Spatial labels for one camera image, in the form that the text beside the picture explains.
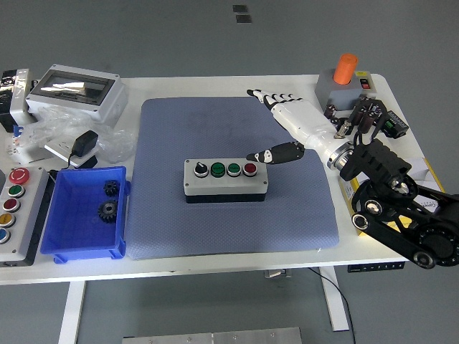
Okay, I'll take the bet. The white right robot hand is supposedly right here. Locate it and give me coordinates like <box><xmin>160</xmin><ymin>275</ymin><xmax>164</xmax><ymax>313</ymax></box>
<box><xmin>245</xmin><ymin>88</ymin><xmax>346</xmax><ymax>166</ymax></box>

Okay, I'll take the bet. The grey four-button control box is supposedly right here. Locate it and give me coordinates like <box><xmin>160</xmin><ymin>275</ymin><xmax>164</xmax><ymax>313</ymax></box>
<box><xmin>183</xmin><ymin>158</ymin><xmax>269</xmax><ymax>204</ymax></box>

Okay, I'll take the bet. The grey five-button control box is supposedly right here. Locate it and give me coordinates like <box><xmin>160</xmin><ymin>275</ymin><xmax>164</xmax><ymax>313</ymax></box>
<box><xmin>0</xmin><ymin>166</ymin><xmax>55</xmax><ymax>268</ymax></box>

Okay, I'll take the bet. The dark brown capacitor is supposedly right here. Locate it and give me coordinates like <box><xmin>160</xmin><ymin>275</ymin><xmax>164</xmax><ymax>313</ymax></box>
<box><xmin>353</xmin><ymin>97</ymin><xmax>371</xmax><ymax>126</ymax></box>
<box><xmin>323</xmin><ymin>102</ymin><xmax>339</xmax><ymax>122</ymax></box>
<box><xmin>360</xmin><ymin>102</ymin><xmax>384</xmax><ymax>133</ymax></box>

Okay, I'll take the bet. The orange cylinder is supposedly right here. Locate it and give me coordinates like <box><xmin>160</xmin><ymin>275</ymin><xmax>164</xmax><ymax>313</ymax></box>
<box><xmin>332</xmin><ymin>53</ymin><xmax>359</xmax><ymax>86</ymax></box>

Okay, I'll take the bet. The black module with green terminals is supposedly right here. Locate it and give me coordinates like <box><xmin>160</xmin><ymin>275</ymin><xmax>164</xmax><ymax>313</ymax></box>
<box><xmin>379</xmin><ymin>109</ymin><xmax>410</xmax><ymax>140</ymax></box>

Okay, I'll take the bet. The grey-blue table mat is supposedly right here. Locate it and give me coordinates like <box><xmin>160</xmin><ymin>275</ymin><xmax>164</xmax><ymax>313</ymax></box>
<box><xmin>126</xmin><ymin>95</ymin><xmax>341</xmax><ymax>261</ymax></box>

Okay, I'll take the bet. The black table control panel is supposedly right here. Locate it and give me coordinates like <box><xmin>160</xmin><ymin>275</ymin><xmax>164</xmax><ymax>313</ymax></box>
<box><xmin>346</xmin><ymin>262</ymin><xmax>406</xmax><ymax>273</ymax></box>

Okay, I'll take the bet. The white table leg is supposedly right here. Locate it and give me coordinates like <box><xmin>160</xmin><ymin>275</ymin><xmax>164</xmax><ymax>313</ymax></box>
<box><xmin>57</xmin><ymin>281</ymin><xmax>87</xmax><ymax>344</ymax></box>
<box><xmin>320</xmin><ymin>267</ymin><xmax>351</xmax><ymax>333</ymax></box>

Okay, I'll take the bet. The clear plastic bag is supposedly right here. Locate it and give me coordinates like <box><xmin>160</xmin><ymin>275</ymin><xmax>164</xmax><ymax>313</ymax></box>
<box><xmin>21</xmin><ymin>105</ymin><xmax>139</xmax><ymax>164</ymax></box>

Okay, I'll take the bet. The small black bevel gear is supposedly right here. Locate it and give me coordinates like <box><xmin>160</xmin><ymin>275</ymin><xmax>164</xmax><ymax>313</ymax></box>
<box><xmin>103</xmin><ymin>179</ymin><xmax>121</xmax><ymax>197</ymax></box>

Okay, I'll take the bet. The large black bevel gear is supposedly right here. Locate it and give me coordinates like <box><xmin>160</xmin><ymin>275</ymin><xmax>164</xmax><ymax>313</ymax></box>
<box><xmin>96</xmin><ymin>199</ymin><xmax>119</xmax><ymax>224</ymax></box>

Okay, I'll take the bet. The black power adapter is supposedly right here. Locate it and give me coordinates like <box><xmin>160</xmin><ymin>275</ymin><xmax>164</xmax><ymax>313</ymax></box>
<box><xmin>67</xmin><ymin>130</ymin><xmax>100</xmax><ymax>168</ymax></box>

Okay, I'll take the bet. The grey metal plate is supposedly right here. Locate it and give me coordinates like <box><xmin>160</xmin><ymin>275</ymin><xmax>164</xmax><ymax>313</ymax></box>
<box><xmin>121</xmin><ymin>326</ymin><xmax>303</xmax><ymax>344</ymax></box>

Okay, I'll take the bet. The blue plastic bin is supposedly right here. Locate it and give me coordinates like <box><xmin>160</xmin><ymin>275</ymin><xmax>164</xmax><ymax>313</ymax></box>
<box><xmin>39</xmin><ymin>165</ymin><xmax>132</xmax><ymax>264</ymax></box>

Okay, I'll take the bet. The white and black device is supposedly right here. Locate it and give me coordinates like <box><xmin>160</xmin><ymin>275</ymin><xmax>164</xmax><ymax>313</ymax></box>
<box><xmin>0</xmin><ymin>67</ymin><xmax>39</xmax><ymax>133</ymax></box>

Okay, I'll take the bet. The grey switch box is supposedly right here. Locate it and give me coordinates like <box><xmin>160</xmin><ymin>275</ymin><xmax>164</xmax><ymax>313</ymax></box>
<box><xmin>315</xmin><ymin>70</ymin><xmax>377</xmax><ymax>112</ymax></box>

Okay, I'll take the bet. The metal table bracket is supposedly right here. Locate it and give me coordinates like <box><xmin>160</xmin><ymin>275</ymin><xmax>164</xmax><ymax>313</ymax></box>
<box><xmin>264</xmin><ymin>269</ymin><xmax>293</xmax><ymax>280</ymax></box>

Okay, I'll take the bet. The thin black cable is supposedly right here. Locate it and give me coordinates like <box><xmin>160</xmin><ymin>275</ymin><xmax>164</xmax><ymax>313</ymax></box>
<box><xmin>308</xmin><ymin>267</ymin><xmax>358</xmax><ymax>344</ymax></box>

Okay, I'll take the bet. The grey enclosure with clear lid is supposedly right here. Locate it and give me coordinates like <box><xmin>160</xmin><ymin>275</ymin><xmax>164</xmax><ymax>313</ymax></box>
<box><xmin>25</xmin><ymin>64</ymin><xmax>129</xmax><ymax>127</ymax></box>

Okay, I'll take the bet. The white wall socket plate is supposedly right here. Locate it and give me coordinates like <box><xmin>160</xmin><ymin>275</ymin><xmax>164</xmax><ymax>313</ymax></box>
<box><xmin>44</xmin><ymin>138</ymin><xmax>98</xmax><ymax>169</ymax></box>

